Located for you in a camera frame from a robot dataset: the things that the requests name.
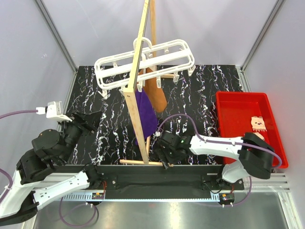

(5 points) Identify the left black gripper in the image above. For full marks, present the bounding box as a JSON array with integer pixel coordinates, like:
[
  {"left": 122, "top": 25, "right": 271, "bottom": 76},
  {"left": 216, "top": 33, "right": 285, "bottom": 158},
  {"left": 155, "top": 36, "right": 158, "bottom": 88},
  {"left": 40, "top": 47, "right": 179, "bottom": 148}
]
[{"left": 58, "top": 110, "right": 104, "bottom": 163}]

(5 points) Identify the wooden hanger stand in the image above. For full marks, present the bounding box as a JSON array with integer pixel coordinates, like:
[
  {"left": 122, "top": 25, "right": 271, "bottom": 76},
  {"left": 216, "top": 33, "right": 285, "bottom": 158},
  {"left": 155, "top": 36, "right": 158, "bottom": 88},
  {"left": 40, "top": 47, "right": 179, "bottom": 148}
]
[{"left": 120, "top": 0, "right": 167, "bottom": 166}]

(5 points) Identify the purple sock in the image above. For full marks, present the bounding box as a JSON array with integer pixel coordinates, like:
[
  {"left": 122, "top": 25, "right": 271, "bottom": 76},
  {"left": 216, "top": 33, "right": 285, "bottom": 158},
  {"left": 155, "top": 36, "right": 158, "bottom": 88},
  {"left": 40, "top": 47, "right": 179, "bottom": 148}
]
[{"left": 135, "top": 91, "right": 158, "bottom": 139}]

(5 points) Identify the orange brown sock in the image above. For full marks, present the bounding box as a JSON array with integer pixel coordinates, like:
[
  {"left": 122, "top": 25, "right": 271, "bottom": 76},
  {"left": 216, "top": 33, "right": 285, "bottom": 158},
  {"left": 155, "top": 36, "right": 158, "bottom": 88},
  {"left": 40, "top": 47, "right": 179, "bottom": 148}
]
[{"left": 143, "top": 78, "right": 167, "bottom": 113}]

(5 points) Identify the white plastic clip hanger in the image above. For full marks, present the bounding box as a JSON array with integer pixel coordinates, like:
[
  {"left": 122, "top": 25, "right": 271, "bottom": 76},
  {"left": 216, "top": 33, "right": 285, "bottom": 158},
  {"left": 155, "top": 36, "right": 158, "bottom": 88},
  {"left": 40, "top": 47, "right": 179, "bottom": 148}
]
[{"left": 94, "top": 37, "right": 195, "bottom": 99}]

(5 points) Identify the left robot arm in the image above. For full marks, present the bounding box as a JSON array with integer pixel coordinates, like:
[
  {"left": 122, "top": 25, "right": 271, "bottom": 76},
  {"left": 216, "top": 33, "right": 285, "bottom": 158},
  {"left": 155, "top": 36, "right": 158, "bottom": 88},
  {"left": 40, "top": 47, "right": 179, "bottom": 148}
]
[{"left": 0, "top": 112, "right": 103, "bottom": 226}]

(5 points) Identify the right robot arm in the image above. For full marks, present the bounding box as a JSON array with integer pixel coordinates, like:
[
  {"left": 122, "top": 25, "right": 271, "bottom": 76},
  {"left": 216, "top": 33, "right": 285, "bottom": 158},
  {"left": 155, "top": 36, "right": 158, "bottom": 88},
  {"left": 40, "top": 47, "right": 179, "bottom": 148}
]
[{"left": 153, "top": 131, "right": 275, "bottom": 189}]

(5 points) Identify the black marble pattern mat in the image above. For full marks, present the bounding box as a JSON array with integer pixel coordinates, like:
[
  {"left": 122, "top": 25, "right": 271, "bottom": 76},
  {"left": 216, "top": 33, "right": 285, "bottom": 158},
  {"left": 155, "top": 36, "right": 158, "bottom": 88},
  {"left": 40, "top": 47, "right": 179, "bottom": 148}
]
[{"left": 67, "top": 65, "right": 242, "bottom": 165}]

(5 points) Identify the red plastic tray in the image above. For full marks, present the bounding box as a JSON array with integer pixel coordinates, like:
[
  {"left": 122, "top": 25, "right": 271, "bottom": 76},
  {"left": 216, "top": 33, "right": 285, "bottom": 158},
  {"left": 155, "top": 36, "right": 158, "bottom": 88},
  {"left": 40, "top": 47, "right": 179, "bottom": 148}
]
[{"left": 216, "top": 92, "right": 289, "bottom": 169}]

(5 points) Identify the pink patterned sock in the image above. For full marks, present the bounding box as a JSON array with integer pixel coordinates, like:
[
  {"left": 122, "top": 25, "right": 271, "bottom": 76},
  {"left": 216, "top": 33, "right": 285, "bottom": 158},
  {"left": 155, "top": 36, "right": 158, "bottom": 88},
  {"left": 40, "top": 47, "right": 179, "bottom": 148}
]
[{"left": 251, "top": 116, "right": 267, "bottom": 140}]

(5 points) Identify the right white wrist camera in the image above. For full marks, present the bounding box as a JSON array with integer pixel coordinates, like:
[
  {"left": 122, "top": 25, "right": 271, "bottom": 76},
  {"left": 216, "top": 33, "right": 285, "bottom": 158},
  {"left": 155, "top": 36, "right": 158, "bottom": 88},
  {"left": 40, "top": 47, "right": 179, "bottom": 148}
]
[{"left": 155, "top": 131, "right": 162, "bottom": 137}]

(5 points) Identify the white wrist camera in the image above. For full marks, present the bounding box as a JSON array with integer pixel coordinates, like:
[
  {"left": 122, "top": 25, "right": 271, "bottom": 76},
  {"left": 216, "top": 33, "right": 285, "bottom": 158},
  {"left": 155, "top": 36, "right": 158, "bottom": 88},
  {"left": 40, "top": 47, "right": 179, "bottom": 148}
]
[
  {"left": 36, "top": 101, "right": 72, "bottom": 123},
  {"left": 155, "top": 131, "right": 162, "bottom": 137}
]

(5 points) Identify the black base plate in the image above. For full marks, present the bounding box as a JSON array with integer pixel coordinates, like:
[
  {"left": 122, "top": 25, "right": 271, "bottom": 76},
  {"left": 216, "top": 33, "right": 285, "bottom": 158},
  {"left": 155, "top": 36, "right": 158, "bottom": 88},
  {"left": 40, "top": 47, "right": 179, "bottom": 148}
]
[{"left": 75, "top": 164, "right": 245, "bottom": 199}]

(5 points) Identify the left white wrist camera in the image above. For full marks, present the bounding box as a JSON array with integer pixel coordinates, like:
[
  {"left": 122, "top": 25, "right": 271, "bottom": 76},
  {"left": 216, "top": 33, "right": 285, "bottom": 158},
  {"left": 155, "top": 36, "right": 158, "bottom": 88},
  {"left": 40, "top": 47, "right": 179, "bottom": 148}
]
[{"left": 36, "top": 101, "right": 72, "bottom": 123}]

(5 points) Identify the white slotted cable duct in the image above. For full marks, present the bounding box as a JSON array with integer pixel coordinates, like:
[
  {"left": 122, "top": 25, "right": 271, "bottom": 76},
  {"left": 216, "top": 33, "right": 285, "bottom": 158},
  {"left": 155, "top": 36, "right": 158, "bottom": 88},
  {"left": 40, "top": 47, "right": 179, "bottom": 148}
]
[{"left": 62, "top": 192, "right": 92, "bottom": 201}]

